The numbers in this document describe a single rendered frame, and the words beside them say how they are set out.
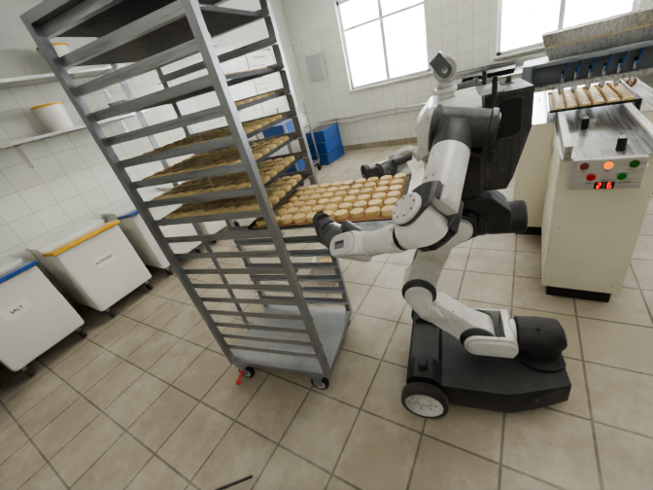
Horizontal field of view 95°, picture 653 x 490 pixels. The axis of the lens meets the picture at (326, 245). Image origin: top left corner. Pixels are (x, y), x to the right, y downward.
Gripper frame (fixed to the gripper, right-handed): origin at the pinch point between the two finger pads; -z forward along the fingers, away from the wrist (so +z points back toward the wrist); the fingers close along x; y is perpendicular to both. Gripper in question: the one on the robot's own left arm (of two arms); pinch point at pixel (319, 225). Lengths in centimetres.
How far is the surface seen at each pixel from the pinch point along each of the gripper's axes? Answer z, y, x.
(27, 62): -292, 120, 114
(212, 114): -17.5, 18.6, 42.8
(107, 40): -37, 38, 70
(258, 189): -9.1, 14.2, 17.3
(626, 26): -9, -194, 29
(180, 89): -23, 24, 52
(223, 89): -9, 14, 48
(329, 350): -22, 6, -83
